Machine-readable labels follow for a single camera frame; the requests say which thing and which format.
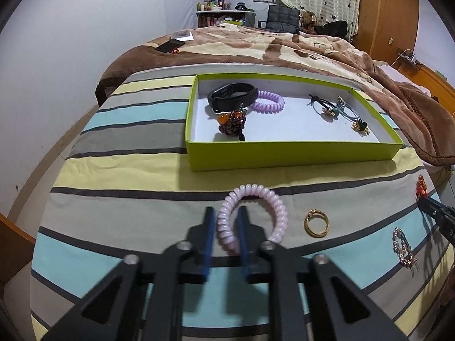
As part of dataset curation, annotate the teal hair tie with bead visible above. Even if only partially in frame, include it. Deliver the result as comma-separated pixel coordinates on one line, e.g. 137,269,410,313
307,94,338,118

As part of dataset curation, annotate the wooden headboard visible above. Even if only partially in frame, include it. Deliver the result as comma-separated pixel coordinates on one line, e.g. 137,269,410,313
391,60,455,114

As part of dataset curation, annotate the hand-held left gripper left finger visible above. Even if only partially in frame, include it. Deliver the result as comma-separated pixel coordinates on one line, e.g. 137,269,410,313
41,206,217,341

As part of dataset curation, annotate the brown patterned blanket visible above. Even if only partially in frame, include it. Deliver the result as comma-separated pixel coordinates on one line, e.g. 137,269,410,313
95,23,455,167

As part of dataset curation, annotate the striped bed sheet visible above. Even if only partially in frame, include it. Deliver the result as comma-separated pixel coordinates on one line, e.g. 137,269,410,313
30,64,445,341

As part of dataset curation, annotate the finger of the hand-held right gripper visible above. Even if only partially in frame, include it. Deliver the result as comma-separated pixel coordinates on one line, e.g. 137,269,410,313
417,197,455,223

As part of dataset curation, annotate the grey nightstand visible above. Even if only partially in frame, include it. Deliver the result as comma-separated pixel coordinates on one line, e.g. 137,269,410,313
441,165,455,207

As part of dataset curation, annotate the purple spiral hair tie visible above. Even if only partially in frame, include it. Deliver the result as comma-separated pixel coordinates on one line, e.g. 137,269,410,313
249,90,286,113

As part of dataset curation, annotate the group of bottles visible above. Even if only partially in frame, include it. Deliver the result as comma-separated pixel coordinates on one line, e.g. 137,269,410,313
197,0,233,12

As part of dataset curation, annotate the grey hair tie gold charm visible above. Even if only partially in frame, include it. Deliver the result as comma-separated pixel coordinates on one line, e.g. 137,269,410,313
334,96,370,136

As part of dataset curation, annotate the wooden furniture panel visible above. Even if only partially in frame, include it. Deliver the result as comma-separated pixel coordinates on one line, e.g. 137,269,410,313
0,213,36,285

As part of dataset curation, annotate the gold ring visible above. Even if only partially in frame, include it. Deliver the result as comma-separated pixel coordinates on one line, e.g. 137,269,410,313
304,209,331,238

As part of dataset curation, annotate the white pink pillow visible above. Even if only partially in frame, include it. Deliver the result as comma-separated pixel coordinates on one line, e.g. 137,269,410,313
377,65,432,96

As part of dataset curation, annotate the black smartphone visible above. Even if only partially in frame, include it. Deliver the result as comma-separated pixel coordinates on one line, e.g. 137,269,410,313
155,40,186,54

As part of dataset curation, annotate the green cardboard box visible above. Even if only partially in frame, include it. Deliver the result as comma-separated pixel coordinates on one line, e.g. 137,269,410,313
185,73,405,172

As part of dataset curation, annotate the black fitness band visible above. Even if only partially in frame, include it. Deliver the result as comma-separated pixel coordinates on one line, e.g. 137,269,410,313
207,83,258,113

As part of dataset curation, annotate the black padded chair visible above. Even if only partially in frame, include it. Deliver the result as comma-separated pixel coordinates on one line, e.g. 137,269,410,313
258,5,301,34

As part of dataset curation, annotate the pink spiral hair tie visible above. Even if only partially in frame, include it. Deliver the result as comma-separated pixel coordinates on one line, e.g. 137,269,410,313
217,184,288,253

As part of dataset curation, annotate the white desk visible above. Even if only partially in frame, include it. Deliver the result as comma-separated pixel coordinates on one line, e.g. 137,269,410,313
195,9,257,28

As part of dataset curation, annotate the gold crystal bracelet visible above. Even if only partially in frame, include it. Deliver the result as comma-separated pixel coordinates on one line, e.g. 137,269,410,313
392,227,420,272

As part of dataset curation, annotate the brown beaded ornament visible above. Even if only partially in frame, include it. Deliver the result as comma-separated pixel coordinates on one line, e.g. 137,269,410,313
215,108,248,143

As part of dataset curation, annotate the wooden wardrobe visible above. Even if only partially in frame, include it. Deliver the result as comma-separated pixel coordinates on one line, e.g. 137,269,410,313
352,0,420,59

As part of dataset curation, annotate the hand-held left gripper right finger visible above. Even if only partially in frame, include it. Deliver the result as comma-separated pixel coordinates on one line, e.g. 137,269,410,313
236,206,409,341

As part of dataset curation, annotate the dark cloth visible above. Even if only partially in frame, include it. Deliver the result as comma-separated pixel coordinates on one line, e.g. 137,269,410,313
316,20,349,39

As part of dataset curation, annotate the brown teddy bear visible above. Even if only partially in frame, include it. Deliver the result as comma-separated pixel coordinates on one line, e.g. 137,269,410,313
300,11,319,35

